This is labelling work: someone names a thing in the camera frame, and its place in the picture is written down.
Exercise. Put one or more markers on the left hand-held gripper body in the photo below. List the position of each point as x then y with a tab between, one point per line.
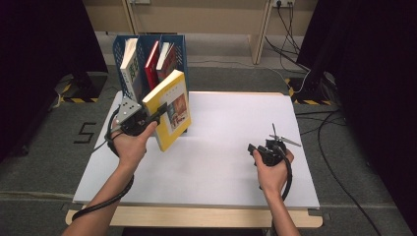
129	114

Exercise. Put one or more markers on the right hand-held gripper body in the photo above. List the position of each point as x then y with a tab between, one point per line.
275	154

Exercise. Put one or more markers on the yellow book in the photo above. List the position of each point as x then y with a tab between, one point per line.
173	111

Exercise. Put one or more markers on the white book with picture grid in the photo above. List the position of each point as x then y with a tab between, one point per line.
131	72

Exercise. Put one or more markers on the red illustrated book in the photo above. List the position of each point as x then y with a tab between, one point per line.
151	70

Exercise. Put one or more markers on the dark teal illustrated book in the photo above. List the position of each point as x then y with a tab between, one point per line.
167	60

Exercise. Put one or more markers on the blue plastic file rack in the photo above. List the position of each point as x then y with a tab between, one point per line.
147	49

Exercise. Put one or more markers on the person's right hand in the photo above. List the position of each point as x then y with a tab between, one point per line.
273	178

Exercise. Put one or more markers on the person's left hand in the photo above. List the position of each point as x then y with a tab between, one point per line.
131	149

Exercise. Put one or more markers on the white table board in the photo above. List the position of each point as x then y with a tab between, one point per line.
229	147

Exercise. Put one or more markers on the stand base with hazard tape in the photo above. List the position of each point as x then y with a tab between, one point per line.
308	93
82	88

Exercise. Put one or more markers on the beige wooden furniture leg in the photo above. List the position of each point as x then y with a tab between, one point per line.
260	32
130	18

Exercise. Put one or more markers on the wooden table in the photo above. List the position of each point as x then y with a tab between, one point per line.
180	218

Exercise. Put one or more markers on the black curtain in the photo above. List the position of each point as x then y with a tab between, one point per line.
377	82
39	65

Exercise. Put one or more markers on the white wall socket with plugs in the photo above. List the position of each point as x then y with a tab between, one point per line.
283	2

